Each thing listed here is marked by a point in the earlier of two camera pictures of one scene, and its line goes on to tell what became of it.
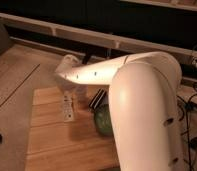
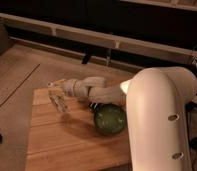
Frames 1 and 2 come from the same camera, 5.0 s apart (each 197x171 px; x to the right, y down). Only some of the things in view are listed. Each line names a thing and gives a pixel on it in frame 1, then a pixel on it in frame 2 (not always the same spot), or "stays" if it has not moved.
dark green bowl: [102, 119] stays
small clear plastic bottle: [68, 106] -> [58, 98]
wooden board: [56, 144] stays
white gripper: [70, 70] -> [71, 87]
